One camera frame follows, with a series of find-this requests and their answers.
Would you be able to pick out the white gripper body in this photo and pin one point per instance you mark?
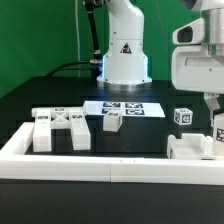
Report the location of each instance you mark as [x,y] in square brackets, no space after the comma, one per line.
[198,59]

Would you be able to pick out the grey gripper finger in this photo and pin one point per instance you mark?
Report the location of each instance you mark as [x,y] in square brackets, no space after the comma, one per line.
[211,99]

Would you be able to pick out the white chair seat part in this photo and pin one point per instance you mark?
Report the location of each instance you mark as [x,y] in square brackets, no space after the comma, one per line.
[190,147]

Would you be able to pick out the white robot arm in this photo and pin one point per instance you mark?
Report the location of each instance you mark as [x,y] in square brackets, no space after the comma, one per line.
[125,66]

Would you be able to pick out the white tagged cube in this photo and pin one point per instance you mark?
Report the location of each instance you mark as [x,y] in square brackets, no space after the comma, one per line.
[183,116]

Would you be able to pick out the white sheet with tags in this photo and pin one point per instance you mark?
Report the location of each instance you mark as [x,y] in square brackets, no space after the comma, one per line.
[128,109]

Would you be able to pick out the white U-shaped fence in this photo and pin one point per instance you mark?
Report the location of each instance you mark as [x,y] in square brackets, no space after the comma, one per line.
[15,163]

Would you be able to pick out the white chair back frame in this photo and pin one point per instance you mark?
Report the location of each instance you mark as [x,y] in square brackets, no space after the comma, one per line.
[60,118]

